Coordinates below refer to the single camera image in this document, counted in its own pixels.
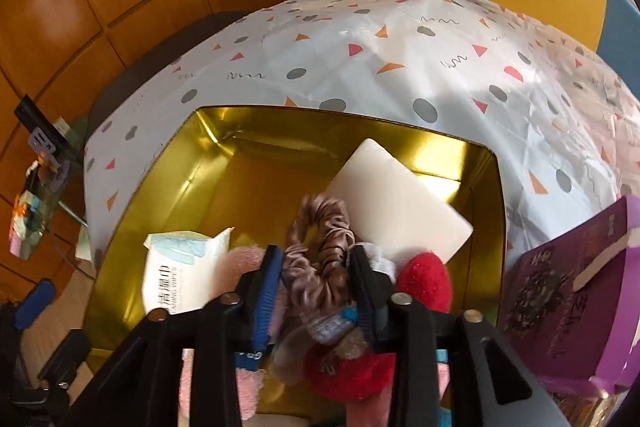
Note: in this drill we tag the mauve ruffled scrunchie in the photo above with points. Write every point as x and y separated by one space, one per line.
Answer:
322 227

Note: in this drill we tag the patterned tablecloth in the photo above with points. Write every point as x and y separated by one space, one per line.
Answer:
375 82

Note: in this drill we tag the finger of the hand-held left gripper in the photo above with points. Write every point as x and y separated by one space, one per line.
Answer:
65 357
32 302

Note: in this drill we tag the glass side table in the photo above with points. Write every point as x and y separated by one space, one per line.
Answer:
45 187

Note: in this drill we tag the white wet wipes pack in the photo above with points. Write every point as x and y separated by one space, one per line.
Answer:
185 277

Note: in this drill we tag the cream rectangular pad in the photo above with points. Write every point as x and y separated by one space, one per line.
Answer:
395 202

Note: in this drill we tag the pink fuzzy sock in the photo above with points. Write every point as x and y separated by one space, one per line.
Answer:
240 267

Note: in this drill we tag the red fuzzy sock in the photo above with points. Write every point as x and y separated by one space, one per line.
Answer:
425 277

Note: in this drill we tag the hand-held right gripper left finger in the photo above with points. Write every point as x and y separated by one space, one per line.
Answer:
265 297

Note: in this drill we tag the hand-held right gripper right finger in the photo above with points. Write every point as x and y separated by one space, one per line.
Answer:
367 307

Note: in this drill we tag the embossed tin box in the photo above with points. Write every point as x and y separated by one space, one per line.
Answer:
240 172

